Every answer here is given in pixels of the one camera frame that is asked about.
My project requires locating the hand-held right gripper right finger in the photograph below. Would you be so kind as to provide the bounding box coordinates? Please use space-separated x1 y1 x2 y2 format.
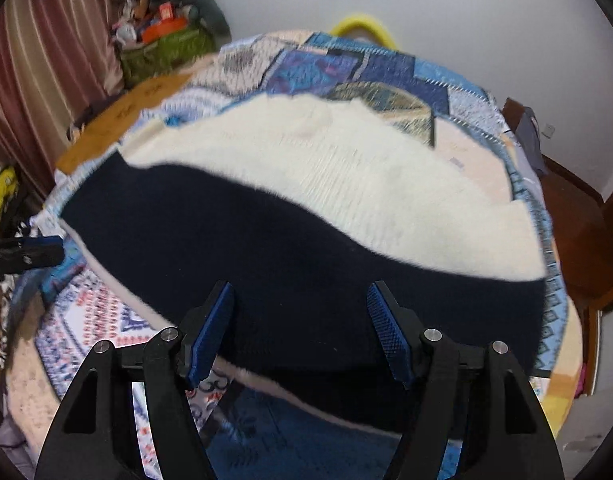
365 280 562 480

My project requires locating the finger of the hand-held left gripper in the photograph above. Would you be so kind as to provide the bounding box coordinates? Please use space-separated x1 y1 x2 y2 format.
0 236 66 277

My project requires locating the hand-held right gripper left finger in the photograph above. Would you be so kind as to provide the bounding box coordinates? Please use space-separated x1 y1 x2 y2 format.
34 281 237 480

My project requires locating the black and white striped sweater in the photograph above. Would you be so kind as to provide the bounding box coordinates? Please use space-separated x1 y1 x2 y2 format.
59 94 550 434

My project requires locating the yellow and black bag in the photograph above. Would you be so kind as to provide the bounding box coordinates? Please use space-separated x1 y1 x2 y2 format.
0 164 18 239

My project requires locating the wooden folding lap table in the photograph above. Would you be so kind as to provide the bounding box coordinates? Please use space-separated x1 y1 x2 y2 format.
55 72 193 174

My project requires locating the striped pink curtain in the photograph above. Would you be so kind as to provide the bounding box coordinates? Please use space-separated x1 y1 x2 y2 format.
0 0 133 201

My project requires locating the green fabric bag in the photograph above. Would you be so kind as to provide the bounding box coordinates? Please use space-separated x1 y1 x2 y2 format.
118 27 220 89

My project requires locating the grey bag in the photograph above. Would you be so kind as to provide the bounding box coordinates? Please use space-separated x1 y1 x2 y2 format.
513 104 548 177

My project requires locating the blue patchwork bedspread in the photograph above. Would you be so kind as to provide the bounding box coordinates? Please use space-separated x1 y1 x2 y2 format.
6 30 587 480

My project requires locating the yellow foam tube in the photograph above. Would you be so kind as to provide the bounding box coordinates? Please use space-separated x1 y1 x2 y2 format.
331 11 398 52

